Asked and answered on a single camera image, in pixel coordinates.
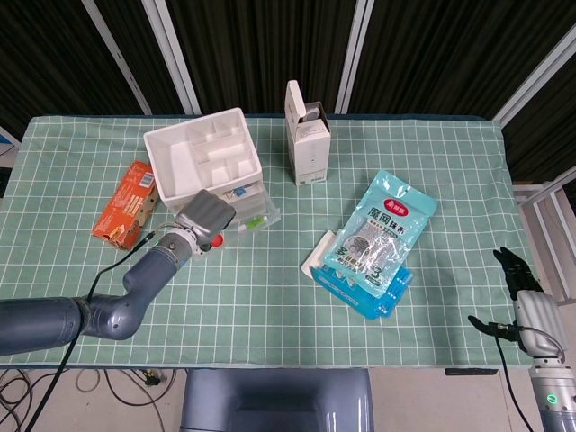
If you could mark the blue robot torso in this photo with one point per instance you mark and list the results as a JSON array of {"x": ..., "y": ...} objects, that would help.
[{"x": 274, "y": 396}]

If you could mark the small blue block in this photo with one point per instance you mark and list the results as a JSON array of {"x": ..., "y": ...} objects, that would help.
[{"x": 240, "y": 193}]

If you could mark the aluminium frame post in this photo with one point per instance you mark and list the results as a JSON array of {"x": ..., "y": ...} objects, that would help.
[
  {"x": 535, "y": 76},
  {"x": 355, "y": 54},
  {"x": 173, "y": 54},
  {"x": 114, "y": 54}
]

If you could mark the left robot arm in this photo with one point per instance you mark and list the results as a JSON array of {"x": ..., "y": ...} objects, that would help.
[{"x": 108, "y": 315}]

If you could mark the floor plug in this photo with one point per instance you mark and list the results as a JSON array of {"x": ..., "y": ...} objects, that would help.
[{"x": 152, "y": 377}]

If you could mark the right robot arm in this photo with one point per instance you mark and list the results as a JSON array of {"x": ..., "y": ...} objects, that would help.
[{"x": 553, "y": 396}]

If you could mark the white plastic tray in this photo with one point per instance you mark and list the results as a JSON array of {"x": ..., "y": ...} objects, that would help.
[{"x": 317, "y": 256}]

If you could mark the black table bracket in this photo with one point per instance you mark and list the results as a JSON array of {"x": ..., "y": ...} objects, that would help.
[{"x": 472, "y": 371}]

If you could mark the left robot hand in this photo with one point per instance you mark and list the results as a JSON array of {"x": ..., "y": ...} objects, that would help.
[{"x": 207, "y": 213}]

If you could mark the teal cleaning cloth package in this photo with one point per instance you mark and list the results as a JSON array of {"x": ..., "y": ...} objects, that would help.
[{"x": 382, "y": 225}]

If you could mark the grey device in carton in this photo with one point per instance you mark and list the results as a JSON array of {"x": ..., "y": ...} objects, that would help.
[{"x": 312, "y": 112}]

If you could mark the tall white carton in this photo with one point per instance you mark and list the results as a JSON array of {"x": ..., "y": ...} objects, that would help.
[{"x": 310, "y": 153}]

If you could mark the green marker pen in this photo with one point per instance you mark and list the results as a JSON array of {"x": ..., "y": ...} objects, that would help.
[{"x": 254, "y": 222}]

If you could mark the blue white board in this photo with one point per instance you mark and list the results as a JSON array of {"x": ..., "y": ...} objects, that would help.
[{"x": 6, "y": 144}]

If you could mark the clear plastic drawer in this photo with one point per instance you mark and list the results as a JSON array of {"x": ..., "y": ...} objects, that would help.
[
  {"x": 263, "y": 206},
  {"x": 256, "y": 198},
  {"x": 265, "y": 220}
]

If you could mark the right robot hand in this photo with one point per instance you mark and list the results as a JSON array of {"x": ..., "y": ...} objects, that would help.
[{"x": 540, "y": 319}]

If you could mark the orange snack box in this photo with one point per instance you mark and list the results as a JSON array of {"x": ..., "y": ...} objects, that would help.
[{"x": 121, "y": 207}]

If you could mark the white drawer organizer frame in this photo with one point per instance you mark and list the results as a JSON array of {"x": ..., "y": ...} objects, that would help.
[{"x": 175, "y": 162}]

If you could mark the flat blue cardboard box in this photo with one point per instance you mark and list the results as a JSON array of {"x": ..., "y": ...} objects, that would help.
[{"x": 373, "y": 303}]

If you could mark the white metal rack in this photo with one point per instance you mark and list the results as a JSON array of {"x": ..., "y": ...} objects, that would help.
[{"x": 546, "y": 198}]

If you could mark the green checked tablecloth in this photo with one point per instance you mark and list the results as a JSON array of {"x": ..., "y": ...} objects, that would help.
[{"x": 252, "y": 306}]

